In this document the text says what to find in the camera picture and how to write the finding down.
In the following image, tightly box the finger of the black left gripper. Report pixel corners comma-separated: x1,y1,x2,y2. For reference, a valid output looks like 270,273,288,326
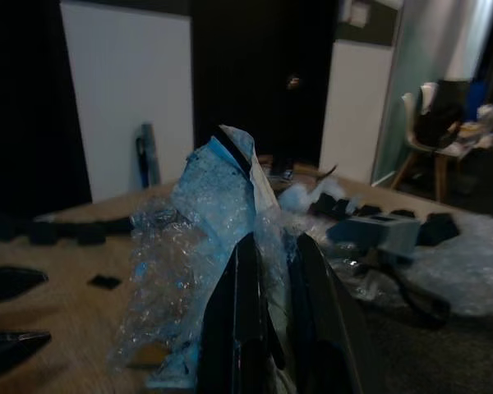
0,266,50,305
0,329,53,373

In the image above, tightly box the small black foam square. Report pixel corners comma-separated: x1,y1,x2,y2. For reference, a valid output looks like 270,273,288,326
85,273,121,293

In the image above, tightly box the light blue plastic bag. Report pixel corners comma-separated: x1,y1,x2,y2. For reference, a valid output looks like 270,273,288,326
277,178,357,217

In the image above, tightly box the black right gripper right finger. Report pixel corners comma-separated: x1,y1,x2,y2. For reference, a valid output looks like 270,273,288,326
289,232,381,394

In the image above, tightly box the black jacket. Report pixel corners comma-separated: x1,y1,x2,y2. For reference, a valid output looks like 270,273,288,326
414,79,472,149

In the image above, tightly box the black foam block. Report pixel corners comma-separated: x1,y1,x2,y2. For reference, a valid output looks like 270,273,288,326
417,211,462,248
310,191,381,221

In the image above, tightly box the black strap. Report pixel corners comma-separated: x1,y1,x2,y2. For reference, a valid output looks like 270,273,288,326
351,250,452,332

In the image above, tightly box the clear bubble wrap sheet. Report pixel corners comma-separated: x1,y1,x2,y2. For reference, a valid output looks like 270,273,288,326
344,211,493,319

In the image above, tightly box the white chair with wooden legs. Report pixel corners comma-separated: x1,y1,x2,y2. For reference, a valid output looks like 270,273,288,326
388,80,473,203

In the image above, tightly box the blue clear bubble wrap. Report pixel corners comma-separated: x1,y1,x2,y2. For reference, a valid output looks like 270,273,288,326
108,124,301,394

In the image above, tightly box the black foam strip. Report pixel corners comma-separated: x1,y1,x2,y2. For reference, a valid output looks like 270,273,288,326
0,211,133,248

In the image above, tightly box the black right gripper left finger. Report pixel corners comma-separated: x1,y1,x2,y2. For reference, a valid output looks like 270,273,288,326
196,234,287,394

